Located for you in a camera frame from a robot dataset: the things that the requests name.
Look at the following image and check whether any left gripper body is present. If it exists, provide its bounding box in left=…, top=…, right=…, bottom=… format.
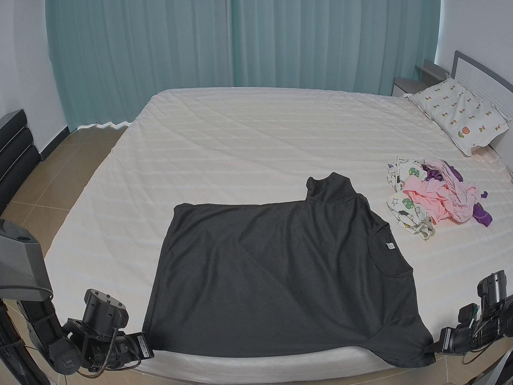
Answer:
left=114, top=331, right=156, bottom=370

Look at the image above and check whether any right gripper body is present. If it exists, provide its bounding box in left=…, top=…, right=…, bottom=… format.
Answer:
left=438, top=325, right=471, bottom=355

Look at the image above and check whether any black T-shirt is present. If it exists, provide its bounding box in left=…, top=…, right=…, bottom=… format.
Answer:
left=142, top=172, right=437, bottom=368

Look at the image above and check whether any pile of clothes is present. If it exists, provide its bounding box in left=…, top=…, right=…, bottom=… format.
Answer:
left=386, top=156, right=493, bottom=241

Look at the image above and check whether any bed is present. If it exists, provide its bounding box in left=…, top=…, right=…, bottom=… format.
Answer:
left=40, top=50, right=513, bottom=376

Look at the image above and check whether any black chest of drawers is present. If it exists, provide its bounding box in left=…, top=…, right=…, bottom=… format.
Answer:
left=0, top=110, right=41, bottom=213

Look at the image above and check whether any white printed pillow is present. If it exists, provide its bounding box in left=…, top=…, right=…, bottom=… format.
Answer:
left=407, top=76, right=510, bottom=157

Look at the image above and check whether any grey bedside table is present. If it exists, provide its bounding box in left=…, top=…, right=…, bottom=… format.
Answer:
left=393, top=59, right=449, bottom=97

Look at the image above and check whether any blue-green curtain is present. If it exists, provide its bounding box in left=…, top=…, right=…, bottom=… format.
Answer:
left=230, top=0, right=441, bottom=95
left=44, top=0, right=233, bottom=133

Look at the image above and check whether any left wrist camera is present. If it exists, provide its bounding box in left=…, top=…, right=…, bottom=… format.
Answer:
left=82, top=289, right=130, bottom=342

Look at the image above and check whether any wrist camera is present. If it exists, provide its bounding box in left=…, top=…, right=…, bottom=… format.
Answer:
left=476, top=270, right=510, bottom=308
left=82, top=289, right=130, bottom=342

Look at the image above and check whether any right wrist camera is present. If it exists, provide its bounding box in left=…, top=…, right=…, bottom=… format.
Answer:
left=476, top=270, right=510, bottom=308

